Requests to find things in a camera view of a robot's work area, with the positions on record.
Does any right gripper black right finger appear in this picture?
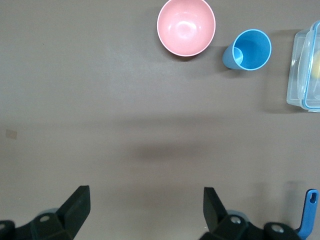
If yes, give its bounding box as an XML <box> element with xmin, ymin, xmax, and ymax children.
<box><xmin>199</xmin><ymin>186</ymin><xmax>302</xmax><ymax>240</ymax></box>

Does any blue plastic cup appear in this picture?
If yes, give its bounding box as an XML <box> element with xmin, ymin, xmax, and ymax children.
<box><xmin>222</xmin><ymin>28</ymin><xmax>273</xmax><ymax>72</ymax></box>

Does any yellow food piece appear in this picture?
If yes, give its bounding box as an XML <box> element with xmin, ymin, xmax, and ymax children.
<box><xmin>312</xmin><ymin>49</ymin><xmax>320</xmax><ymax>78</ymax></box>

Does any pink plastic bowl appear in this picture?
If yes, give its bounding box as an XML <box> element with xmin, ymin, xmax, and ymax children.
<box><xmin>156</xmin><ymin>0</ymin><xmax>217</xmax><ymax>57</ymax></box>

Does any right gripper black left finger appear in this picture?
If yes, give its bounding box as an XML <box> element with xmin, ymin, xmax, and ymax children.
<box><xmin>0</xmin><ymin>184</ymin><xmax>91</xmax><ymax>240</ymax></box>

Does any black pot with blue handle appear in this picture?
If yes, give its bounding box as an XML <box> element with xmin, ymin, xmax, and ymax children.
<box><xmin>297</xmin><ymin>188</ymin><xmax>320</xmax><ymax>240</ymax></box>

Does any clear plastic food container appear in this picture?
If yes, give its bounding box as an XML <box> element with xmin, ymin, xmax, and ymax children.
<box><xmin>286</xmin><ymin>21</ymin><xmax>320</xmax><ymax>113</ymax></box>

